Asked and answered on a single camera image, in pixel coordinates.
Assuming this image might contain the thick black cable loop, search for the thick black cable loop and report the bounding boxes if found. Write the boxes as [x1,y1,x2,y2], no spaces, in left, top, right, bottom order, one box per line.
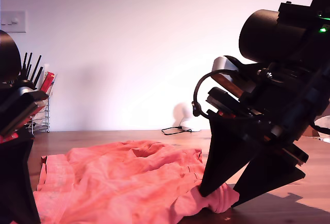
[308,74,330,135]

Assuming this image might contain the black security camera cable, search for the black security camera cable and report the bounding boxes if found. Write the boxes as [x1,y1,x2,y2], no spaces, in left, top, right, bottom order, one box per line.
[161,125,193,136]

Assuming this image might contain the orange cardboard box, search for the orange cardboard box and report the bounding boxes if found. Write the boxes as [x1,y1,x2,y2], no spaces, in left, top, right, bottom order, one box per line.
[302,127,320,137]

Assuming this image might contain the thin black camera cable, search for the thin black camera cable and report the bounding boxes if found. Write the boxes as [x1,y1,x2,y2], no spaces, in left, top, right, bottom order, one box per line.
[192,68,241,119]

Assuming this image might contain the white round security camera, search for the white round security camera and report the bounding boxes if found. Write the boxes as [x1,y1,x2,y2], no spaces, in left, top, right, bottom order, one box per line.
[173,101,202,133]

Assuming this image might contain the red underwear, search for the red underwear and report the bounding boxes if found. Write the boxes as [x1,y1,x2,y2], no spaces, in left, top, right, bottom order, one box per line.
[32,140,241,224]

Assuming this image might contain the white light switch plate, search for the white light switch plate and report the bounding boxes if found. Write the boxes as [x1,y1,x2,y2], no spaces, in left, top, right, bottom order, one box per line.
[0,10,27,34]

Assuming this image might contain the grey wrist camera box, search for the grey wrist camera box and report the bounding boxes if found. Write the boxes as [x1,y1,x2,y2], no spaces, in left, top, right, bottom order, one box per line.
[0,86,50,136]
[211,55,257,101]

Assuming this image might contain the white tissue paper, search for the white tissue paper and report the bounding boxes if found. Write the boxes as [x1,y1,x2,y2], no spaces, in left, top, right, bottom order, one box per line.
[315,115,330,142]

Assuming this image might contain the red chopstick packet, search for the red chopstick packet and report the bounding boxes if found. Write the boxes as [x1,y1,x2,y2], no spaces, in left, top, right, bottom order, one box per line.
[38,71,56,94]

